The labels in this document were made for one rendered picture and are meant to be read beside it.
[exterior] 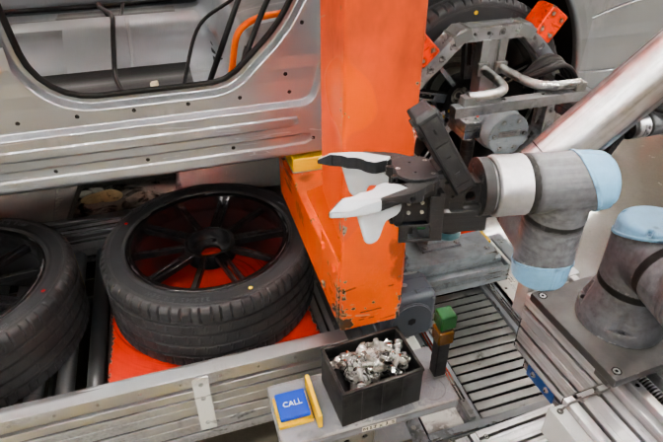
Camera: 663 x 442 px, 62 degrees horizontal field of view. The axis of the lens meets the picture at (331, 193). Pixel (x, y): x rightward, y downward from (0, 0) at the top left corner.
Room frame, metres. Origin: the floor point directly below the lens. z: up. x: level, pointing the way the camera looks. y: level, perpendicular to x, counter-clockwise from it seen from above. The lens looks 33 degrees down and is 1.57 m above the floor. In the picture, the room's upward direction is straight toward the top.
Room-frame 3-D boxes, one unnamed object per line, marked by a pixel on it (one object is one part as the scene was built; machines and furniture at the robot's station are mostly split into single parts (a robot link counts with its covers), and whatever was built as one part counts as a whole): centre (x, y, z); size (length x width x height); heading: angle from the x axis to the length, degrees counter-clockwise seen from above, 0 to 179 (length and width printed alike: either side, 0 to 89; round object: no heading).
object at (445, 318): (0.90, -0.26, 0.64); 0.04 x 0.04 x 0.04; 17
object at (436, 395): (0.84, -0.07, 0.44); 0.43 x 0.17 x 0.03; 107
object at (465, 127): (1.33, -0.35, 0.93); 0.09 x 0.05 x 0.05; 17
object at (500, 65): (1.48, -0.59, 1.03); 0.19 x 0.18 x 0.11; 17
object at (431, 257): (1.73, -0.40, 0.32); 0.40 x 0.30 x 0.28; 107
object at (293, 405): (0.79, 0.09, 0.47); 0.07 x 0.07 x 0.02; 17
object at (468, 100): (1.42, -0.40, 1.03); 0.19 x 0.18 x 0.11; 17
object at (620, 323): (0.73, -0.53, 0.87); 0.15 x 0.15 x 0.10
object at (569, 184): (0.57, -0.29, 1.21); 0.11 x 0.08 x 0.09; 96
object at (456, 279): (1.73, -0.40, 0.13); 0.50 x 0.36 x 0.10; 107
